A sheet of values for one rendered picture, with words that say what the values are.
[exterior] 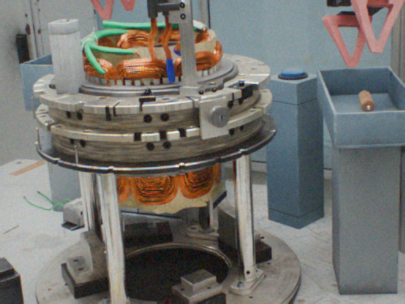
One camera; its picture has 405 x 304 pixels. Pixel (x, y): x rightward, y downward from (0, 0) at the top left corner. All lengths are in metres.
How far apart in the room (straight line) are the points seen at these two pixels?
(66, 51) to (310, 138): 0.48
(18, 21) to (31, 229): 2.00
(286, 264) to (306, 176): 0.20
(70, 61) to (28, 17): 2.31
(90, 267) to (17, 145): 2.42
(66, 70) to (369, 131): 0.38
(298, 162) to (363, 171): 0.24
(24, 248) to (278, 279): 0.45
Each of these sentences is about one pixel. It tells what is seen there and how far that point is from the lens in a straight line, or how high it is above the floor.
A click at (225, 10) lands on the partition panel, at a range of 3.46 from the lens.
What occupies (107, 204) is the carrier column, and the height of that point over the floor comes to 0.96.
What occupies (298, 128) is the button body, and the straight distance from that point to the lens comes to 1.24.
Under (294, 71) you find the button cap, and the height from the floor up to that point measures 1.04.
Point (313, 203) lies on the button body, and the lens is 1.31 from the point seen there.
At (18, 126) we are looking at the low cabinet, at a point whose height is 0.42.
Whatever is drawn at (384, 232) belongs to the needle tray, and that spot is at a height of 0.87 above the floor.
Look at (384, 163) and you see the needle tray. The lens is 1.03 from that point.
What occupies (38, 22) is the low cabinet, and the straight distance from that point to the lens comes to 3.29.
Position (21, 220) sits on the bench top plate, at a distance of 1.44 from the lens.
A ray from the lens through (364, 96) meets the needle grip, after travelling 1.10.
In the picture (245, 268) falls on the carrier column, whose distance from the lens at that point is 1.06.
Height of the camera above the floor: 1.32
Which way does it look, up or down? 18 degrees down
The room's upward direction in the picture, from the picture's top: 4 degrees counter-clockwise
